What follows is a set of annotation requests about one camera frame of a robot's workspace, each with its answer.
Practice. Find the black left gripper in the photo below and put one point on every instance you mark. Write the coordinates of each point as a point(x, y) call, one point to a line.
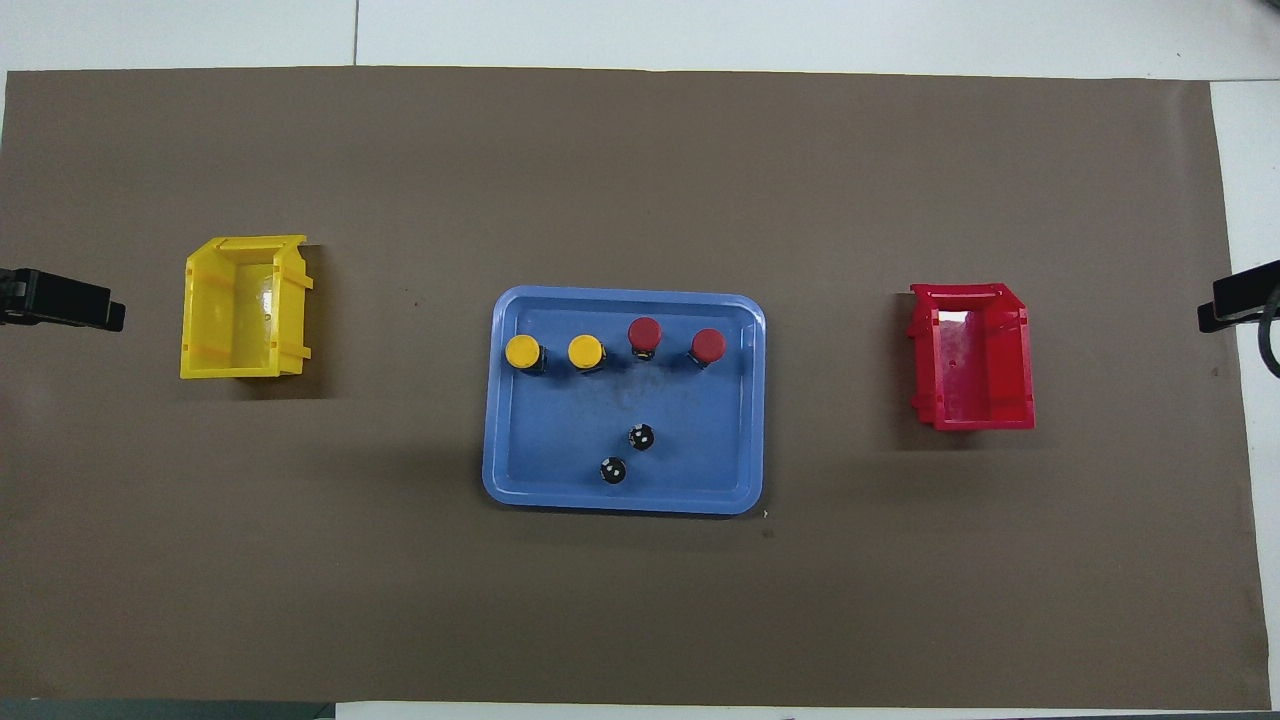
point(14, 297)

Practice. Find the yellow push button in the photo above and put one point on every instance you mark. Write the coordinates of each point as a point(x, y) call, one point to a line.
point(522, 352)
point(585, 351)

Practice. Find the red push button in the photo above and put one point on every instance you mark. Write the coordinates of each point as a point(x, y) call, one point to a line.
point(708, 345)
point(645, 332)

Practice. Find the blue plastic tray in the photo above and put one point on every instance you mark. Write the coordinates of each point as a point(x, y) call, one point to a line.
point(700, 450)

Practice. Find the yellow plastic bin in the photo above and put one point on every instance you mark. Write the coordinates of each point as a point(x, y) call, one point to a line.
point(240, 310)

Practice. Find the red plastic bin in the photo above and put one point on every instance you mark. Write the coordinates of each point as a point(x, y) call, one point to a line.
point(960, 380)

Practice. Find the small black cylinder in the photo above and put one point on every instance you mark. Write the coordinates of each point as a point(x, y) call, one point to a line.
point(641, 437)
point(613, 470)

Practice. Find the brown table mat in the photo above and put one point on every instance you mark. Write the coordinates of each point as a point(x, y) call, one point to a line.
point(640, 150)

